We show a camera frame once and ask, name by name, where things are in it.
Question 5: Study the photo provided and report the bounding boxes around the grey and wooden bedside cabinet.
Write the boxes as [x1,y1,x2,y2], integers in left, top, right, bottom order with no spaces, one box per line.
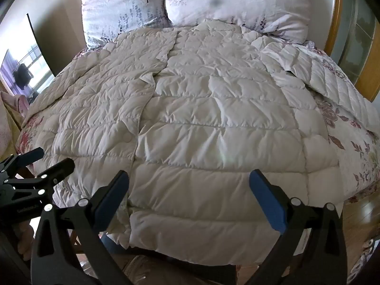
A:
[337,0,380,102]

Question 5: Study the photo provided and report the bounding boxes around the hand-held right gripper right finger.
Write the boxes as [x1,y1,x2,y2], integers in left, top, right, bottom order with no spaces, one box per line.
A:
[245,169,348,285]

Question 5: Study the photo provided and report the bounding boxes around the pink cloth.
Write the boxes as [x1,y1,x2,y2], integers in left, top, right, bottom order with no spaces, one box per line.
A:
[0,90,31,155]

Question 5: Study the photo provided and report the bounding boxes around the wooden bed board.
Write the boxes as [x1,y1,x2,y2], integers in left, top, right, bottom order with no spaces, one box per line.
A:
[323,0,344,57]

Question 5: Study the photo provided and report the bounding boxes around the pink floral pillow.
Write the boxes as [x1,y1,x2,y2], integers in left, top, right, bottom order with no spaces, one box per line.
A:
[78,0,170,50]
[164,0,313,44]

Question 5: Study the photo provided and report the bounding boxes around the floral bed quilt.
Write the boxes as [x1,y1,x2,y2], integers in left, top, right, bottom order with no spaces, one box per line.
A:
[15,40,380,202]

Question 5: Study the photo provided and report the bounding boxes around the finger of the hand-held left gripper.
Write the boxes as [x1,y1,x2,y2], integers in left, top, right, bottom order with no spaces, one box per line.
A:
[6,158,76,197]
[0,147,45,182]

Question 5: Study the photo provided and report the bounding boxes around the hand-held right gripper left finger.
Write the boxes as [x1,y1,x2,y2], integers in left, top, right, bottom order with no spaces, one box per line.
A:
[30,170,133,285]

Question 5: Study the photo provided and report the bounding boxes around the white quilted duvet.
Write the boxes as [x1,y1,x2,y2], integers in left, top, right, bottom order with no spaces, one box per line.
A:
[21,19,380,266]

